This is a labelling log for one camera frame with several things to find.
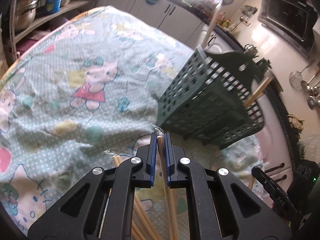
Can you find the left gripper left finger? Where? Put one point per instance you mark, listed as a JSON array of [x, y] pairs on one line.
[[100, 205]]

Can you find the wrapped chopsticks in basket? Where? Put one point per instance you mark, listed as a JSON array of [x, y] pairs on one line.
[[218, 5], [257, 93]]

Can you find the wrapped chopsticks in basket left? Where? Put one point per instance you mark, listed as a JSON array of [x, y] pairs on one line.
[[218, 5]]

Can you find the stainless steel pot stack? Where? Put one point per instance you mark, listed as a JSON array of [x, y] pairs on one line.
[[24, 14]]

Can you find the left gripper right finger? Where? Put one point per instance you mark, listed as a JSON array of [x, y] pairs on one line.
[[220, 206]]

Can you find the hanging strainer ladle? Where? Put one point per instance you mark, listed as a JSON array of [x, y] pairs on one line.
[[295, 77]]

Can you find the bamboo chopstick pair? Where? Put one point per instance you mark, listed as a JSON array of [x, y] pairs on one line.
[[142, 227], [169, 195]]

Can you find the wooden shelf unit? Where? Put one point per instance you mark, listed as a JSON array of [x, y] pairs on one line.
[[12, 37]]

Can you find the green plastic utensil basket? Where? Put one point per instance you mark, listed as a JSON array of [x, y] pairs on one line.
[[205, 101]]

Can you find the wrapped chopsticks in basket right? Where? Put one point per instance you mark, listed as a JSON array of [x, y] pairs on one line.
[[257, 93]]

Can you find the bamboo chopstick pair on cloth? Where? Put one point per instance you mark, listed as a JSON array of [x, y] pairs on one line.
[[142, 227]]

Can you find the steel kettle on counter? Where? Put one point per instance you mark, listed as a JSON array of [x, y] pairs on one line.
[[250, 50]]

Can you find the black range hood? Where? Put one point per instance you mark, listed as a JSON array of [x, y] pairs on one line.
[[293, 20]]

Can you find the Hello Kitty tablecloth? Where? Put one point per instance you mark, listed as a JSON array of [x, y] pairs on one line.
[[87, 91]]

